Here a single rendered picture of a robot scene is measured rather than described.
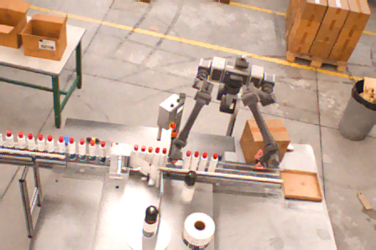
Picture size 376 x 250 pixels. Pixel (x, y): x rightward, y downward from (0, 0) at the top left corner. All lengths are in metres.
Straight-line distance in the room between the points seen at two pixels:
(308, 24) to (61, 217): 4.18
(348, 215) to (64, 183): 2.83
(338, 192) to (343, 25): 2.31
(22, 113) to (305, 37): 3.66
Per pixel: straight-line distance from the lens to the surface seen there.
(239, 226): 3.41
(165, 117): 3.18
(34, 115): 5.19
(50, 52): 4.58
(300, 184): 3.82
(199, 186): 3.48
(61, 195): 3.43
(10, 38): 4.74
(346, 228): 4.84
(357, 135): 5.67
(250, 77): 3.53
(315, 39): 6.44
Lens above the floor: 3.59
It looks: 44 degrees down
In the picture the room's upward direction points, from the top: 12 degrees clockwise
